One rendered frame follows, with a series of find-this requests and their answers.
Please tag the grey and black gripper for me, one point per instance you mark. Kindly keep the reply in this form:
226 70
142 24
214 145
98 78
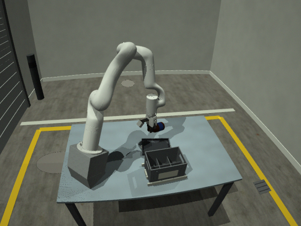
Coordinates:
152 123

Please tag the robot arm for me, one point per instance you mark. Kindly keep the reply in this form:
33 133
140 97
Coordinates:
99 100

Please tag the dark grey crate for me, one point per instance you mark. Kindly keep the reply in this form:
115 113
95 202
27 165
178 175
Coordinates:
165 164

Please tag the brown bottle with blue label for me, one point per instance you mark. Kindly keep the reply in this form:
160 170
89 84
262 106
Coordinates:
160 126

